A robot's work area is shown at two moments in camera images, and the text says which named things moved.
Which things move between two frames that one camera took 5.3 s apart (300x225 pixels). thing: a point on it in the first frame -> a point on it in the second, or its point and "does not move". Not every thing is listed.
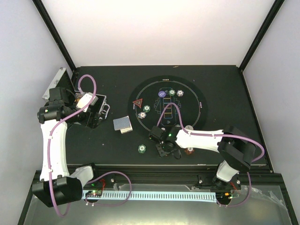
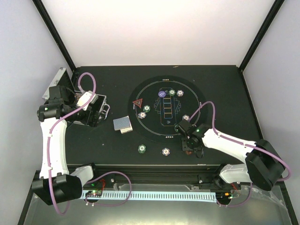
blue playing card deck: x=121 y=123 does not move
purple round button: x=161 y=93 does not move
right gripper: x=161 y=153 -> x=185 y=147
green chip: x=146 y=108 does not move
